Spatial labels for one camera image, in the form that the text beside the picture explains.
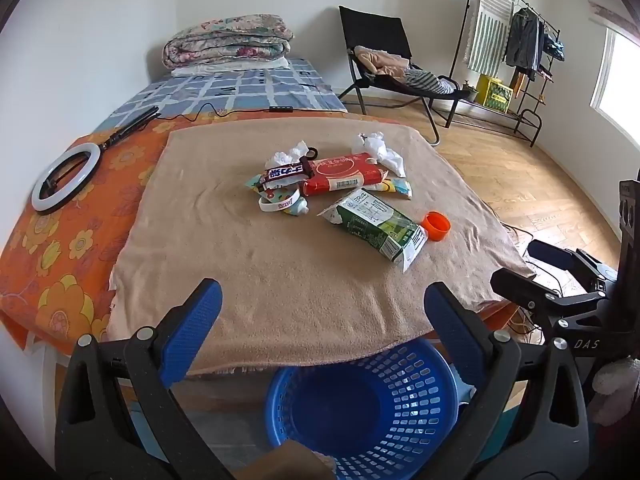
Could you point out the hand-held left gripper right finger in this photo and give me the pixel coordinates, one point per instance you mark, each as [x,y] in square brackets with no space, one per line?
[450,325]

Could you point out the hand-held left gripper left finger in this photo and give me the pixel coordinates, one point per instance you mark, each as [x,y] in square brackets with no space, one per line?
[195,320]

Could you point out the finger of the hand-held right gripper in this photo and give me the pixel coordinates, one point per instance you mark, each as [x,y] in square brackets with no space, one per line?
[520,285]
[555,252]

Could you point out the orange bottle cap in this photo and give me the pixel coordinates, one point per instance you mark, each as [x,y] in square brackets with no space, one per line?
[436,225]

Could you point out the blue plastic basket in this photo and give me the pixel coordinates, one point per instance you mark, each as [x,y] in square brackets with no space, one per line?
[365,410]

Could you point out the green milk carton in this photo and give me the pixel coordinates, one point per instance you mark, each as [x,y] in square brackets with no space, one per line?
[375,225]

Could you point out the white wristband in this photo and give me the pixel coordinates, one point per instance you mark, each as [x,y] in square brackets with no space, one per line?
[272,206]

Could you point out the white orange tube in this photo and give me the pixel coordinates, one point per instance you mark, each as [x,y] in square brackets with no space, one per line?
[397,189]

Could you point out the fruit print tube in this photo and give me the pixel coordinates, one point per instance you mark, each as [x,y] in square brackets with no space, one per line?
[295,206]

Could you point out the chocolate bar wrapper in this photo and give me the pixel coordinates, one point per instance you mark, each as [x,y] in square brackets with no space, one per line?
[285,172]

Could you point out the white tissue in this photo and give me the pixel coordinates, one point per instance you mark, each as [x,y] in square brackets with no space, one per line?
[385,155]
[295,152]

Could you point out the red wet wipes packet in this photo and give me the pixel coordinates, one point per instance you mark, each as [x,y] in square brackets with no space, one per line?
[345,172]

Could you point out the person's right hand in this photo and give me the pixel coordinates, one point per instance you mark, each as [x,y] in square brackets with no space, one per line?
[617,390]

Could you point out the tan towel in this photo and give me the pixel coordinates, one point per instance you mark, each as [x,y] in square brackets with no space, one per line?
[280,280]

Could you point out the black clothes rack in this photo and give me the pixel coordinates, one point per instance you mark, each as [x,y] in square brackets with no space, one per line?
[530,115]

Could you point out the orange floral bed sheet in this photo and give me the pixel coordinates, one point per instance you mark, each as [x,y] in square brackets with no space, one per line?
[55,270]

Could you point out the yellow crate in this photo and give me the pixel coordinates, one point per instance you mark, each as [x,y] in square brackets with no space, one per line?
[495,94]

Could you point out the brown cardboard piece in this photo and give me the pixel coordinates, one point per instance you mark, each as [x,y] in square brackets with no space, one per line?
[295,462]

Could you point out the window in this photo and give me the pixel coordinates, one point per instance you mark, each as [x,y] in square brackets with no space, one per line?
[620,85]

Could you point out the teal garment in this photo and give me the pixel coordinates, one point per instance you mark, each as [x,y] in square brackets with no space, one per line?
[554,47]

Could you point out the striped garment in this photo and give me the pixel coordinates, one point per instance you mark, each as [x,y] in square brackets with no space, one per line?
[430,82]

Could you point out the dark jacket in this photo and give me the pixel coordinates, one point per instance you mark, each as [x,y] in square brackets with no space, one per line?
[525,42]

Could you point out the green striped towel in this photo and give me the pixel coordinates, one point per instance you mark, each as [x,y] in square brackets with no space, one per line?
[490,25]

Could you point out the blue plaid bed sheet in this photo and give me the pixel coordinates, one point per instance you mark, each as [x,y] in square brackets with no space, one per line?
[240,87]

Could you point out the folded white cloth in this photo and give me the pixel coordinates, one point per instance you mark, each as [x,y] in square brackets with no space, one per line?
[225,67]

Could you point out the beige garment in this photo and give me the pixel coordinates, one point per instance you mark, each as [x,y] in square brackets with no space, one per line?
[382,60]

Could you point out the folded floral quilt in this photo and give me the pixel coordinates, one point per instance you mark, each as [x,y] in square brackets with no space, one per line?
[225,40]

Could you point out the black folding chair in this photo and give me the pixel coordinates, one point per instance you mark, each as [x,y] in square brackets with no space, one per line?
[372,30]

